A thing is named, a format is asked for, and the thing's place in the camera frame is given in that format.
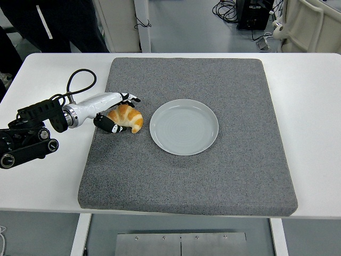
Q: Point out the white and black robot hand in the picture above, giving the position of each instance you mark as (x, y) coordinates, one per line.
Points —
(98, 102)

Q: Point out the golden croissant bread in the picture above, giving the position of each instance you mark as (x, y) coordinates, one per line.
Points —
(129, 116)

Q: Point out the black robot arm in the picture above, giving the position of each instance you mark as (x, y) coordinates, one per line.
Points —
(40, 108)

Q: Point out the light grey round plate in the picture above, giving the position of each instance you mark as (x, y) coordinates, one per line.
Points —
(183, 128)

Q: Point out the grey metal plate with screws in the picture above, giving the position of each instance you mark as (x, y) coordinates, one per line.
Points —
(181, 244)

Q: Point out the white cabinet panel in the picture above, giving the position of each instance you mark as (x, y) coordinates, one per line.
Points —
(120, 24)

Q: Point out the person with white stripe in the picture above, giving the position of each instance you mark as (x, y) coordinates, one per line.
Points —
(66, 21)

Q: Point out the grey speckled foam mat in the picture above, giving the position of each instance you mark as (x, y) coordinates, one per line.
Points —
(186, 181)

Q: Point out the white table leg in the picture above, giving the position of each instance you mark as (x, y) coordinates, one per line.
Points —
(279, 240)
(80, 234)

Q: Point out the small grey pedal box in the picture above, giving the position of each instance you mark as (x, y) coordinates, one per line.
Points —
(263, 44)

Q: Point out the black equipment box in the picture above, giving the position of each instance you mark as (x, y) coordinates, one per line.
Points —
(253, 16)

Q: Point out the beige moulded frame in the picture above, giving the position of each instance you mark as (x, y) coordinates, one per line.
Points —
(311, 26)

